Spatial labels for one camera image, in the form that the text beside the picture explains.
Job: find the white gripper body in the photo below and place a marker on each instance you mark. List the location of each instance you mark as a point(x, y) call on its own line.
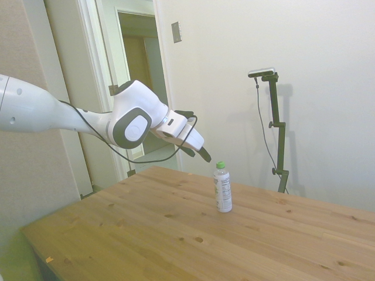
point(181, 133)

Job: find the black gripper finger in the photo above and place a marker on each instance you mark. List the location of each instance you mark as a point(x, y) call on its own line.
point(207, 155)
point(188, 151)

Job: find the coconut water bottle green cap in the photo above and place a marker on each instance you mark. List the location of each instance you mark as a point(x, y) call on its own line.
point(223, 193)

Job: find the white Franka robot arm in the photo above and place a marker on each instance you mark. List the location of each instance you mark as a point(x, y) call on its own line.
point(35, 111)

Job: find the metal door hinge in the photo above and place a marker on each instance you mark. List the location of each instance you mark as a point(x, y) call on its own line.
point(112, 90)

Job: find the brown wooden hallway door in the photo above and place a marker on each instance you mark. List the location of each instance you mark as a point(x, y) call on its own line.
point(136, 58)

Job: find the white open door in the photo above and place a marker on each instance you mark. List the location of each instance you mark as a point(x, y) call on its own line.
point(67, 44)

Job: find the small orange tape scrap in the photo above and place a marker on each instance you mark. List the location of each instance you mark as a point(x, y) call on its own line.
point(49, 259)

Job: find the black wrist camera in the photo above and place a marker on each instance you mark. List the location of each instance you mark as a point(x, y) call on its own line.
point(184, 113)

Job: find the black camera stand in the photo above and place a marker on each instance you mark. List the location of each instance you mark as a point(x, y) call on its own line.
point(278, 128)

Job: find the grey exterior camera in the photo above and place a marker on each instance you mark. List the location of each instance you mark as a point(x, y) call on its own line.
point(261, 72)

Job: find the grey wall switch plate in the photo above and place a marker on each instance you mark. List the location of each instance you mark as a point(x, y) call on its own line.
point(177, 32)

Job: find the white door frame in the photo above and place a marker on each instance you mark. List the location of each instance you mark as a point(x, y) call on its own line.
point(102, 44)

